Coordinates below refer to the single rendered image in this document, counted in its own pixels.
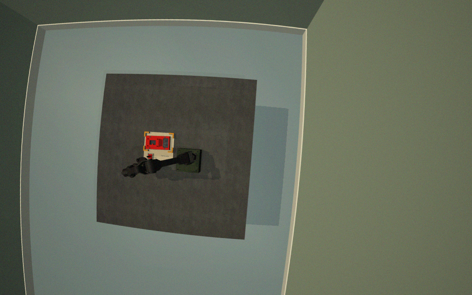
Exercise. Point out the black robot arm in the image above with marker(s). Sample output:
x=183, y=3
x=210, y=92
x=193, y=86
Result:
x=153, y=165

